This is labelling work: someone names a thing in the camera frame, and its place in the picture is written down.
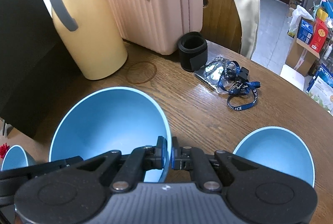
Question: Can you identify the red box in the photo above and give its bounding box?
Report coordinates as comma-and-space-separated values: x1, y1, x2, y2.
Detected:
309, 18, 328, 53

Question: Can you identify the red tinsel decoration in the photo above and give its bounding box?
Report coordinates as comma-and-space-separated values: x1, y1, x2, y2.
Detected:
0, 143, 10, 159

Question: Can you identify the cardboard box shelf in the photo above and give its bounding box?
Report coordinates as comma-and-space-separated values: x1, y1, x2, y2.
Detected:
285, 38, 319, 76

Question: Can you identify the black cylindrical cup holder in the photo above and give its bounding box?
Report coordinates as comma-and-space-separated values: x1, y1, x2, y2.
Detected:
177, 31, 208, 72

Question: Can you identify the white plastic bag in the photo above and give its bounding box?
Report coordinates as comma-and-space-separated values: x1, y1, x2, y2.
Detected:
287, 5, 314, 38

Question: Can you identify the clear plastic badge pouch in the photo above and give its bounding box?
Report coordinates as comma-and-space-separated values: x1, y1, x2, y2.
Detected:
194, 55, 230, 94

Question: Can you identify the blue lanyard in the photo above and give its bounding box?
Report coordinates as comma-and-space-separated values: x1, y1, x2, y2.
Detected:
218, 60, 261, 111

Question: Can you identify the blue white package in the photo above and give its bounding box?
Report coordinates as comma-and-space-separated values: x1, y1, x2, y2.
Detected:
306, 64, 333, 115

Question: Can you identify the blue box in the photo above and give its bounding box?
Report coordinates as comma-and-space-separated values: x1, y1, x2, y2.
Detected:
297, 18, 313, 44

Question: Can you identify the pink suitcase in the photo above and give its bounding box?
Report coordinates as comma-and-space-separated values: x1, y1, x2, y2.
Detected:
108, 0, 203, 55

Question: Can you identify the shallow blue dish small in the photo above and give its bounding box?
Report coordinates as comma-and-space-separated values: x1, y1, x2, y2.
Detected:
1, 145, 36, 171

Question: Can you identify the wooden chair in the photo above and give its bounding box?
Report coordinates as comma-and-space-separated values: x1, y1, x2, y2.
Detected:
201, 0, 242, 53

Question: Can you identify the yellow thermos jug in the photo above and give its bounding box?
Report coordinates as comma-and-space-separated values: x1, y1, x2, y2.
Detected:
49, 0, 128, 80

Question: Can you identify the black paper bag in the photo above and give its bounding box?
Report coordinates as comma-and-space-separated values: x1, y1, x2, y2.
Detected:
1, 0, 81, 138

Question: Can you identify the large blue bowl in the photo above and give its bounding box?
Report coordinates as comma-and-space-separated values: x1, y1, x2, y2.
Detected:
48, 87, 171, 182
233, 126, 316, 186

